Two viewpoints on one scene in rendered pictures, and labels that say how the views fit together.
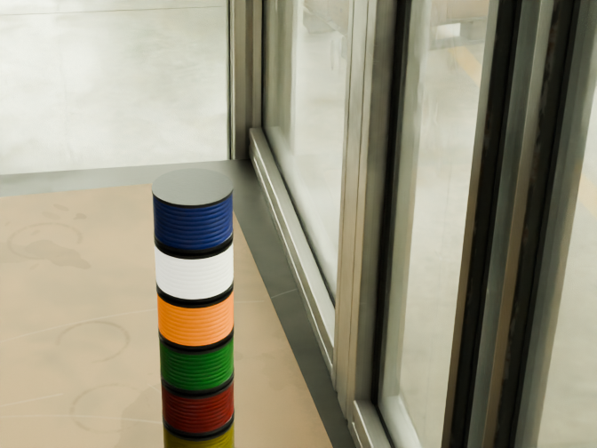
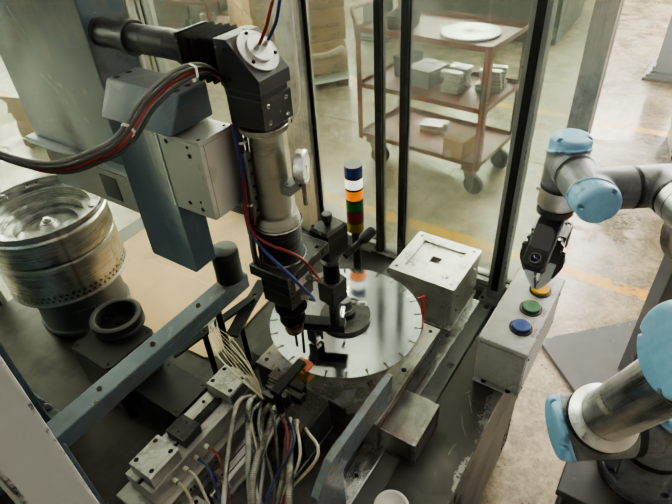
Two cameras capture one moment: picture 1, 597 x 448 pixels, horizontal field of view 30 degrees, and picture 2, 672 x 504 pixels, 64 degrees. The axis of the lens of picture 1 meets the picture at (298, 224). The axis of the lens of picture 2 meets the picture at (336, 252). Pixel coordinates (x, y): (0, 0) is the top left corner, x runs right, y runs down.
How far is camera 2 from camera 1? 0.96 m
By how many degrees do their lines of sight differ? 36
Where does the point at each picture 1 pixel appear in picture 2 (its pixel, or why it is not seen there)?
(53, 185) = (137, 228)
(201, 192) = (356, 164)
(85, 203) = not seen: hidden behind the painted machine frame
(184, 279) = (359, 184)
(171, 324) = (355, 197)
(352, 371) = (315, 216)
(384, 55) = (310, 124)
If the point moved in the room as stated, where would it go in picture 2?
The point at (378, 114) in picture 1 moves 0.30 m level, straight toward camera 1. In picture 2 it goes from (311, 141) to (384, 177)
